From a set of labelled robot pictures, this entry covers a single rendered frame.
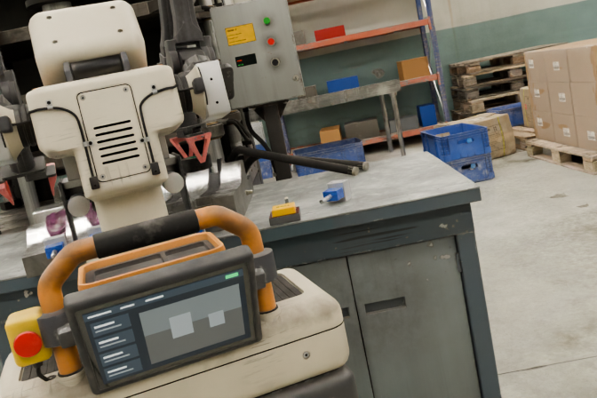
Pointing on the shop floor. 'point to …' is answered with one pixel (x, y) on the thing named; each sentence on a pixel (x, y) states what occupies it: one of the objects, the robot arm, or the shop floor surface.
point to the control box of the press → (260, 64)
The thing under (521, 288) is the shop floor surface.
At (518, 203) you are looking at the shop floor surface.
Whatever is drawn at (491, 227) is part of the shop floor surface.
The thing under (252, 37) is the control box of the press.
